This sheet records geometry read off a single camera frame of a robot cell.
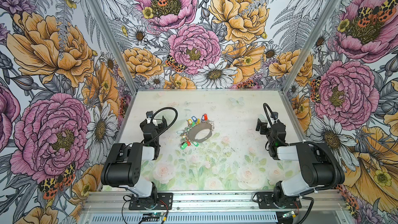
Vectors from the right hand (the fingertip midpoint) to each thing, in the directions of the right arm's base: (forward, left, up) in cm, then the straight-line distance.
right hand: (266, 123), depth 94 cm
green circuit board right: (-44, -1, -8) cm, 45 cm away
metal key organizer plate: (+1, +44, -8) cm, 44 cm away
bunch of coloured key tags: (-7, +49, -6) cm, 49 cm away
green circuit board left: (-43, +62, -8) cm, 76 cm away
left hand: (+2, +66, +2) cm, 66 cm away
